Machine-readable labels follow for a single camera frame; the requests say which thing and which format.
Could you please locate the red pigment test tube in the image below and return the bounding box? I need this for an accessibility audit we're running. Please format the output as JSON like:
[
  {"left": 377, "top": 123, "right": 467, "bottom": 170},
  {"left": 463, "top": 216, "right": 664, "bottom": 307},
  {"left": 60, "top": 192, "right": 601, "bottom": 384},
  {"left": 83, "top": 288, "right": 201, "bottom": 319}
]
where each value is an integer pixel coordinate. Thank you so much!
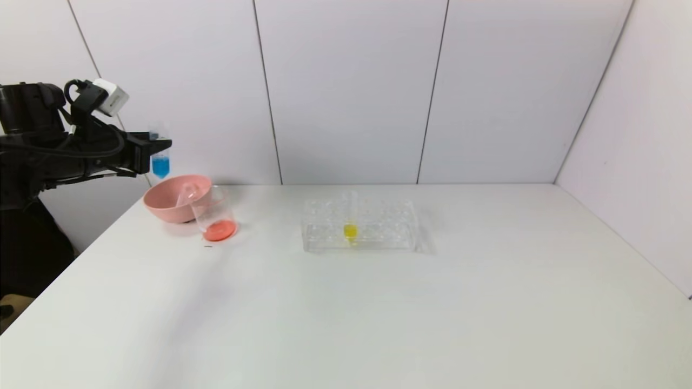
[{"left": 177, "top": 183, "right": 199, "bottom": 209}]

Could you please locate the blue pigment test tube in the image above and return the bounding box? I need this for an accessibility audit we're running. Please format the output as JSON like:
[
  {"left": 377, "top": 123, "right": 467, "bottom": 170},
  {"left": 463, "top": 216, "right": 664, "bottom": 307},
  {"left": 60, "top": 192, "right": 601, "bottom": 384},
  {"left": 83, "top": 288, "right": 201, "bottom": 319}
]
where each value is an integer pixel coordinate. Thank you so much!
[{"left": 150, "top": 122, "right": 171, "bottom": 180}]

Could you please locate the yellow pigment test tube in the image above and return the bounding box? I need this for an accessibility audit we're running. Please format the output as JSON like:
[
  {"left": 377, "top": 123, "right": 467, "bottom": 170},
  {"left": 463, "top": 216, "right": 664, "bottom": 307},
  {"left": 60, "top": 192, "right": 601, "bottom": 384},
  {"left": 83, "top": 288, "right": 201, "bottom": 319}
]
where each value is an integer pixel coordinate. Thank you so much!
[{"left": 342, "top": 190, "right": 359, "bottom": 244}]

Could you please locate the clear acrylic test tube rack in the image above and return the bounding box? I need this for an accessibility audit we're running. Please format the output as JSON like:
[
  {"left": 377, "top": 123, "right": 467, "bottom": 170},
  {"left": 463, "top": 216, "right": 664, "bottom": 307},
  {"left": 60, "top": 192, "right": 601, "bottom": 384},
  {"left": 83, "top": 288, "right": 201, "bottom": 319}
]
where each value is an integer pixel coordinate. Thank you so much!
[{"left": 301, "top": 198, "right": 418, "bottom": 252}]

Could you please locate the clear glass beaker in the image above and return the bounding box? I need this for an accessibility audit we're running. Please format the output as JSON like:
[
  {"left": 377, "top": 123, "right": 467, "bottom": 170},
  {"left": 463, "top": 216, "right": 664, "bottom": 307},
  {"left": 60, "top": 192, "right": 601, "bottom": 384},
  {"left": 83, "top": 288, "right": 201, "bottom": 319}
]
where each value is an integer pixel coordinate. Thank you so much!
[{"left": 190, "top": 185, "right": 238, "bottom": 244}]

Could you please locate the pink plastic bowl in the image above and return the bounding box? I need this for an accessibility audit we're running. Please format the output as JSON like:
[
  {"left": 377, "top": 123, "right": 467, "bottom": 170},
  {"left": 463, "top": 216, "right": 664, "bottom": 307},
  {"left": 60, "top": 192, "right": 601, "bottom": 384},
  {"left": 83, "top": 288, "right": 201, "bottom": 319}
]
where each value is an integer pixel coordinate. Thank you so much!
[{"left": 143, "top": 175, "right": 212, "bottom": 224}]

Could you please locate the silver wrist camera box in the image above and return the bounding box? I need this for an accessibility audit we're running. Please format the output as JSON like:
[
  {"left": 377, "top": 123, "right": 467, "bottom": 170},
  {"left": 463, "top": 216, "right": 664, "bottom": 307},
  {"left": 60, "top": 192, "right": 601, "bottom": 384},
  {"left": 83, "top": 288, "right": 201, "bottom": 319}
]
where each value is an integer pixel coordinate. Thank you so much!
[{"left": 91, "top": 78, "right": 130, "bottom": 118}]

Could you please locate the thin black camera cable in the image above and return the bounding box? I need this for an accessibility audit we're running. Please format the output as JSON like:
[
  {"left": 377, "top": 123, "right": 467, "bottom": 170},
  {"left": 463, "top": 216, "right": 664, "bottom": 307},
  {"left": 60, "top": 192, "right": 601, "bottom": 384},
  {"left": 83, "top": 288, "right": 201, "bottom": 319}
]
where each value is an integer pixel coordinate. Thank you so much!
[{"left": 63, "top": 79, "right": 126, "bottom": 157}]

